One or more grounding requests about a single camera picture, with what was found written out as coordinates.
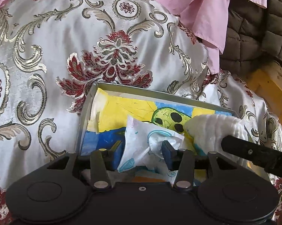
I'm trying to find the brown quilted jacket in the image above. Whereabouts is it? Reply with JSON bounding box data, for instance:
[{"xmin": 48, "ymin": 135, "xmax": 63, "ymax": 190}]
[{"xmin": 220, "ymin": 0, "xmax": 282, "ymax": 75}]

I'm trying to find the floral satin bed cover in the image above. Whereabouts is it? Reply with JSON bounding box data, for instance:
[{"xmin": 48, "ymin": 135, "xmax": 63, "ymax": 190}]
[{"xmin": 0, "ymin": 0, "xmax": 282, "ymax": 224}]

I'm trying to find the white printed cloth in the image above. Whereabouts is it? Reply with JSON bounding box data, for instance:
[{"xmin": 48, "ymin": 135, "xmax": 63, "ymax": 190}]
[{"xmin": 117, "ymin": 115, "xmax": 185, "ymax": 178}]

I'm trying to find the white knitted cloth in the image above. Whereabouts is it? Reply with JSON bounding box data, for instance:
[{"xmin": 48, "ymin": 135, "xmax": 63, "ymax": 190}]
[{"xmin": 184, "ymin": 114, "xmax": 248, "ymax": 167}]

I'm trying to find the wooden bed frame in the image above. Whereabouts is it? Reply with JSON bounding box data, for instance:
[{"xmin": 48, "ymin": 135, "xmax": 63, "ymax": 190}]
[{"xmin": 244, "ymin": 61, "xmax": 282, "ymax": 124}]

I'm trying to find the grey metal tray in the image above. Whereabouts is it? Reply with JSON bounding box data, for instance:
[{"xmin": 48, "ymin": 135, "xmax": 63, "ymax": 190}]
[{"xmin": 76, "ymin": 83, "xmax": 236, "ymax": 155}]

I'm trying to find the yellow blue cartoon mat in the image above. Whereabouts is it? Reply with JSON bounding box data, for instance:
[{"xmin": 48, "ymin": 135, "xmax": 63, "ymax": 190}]
[{"xmin": 81, "ymin": 88, "xmax": 233, "ymax": 183}]

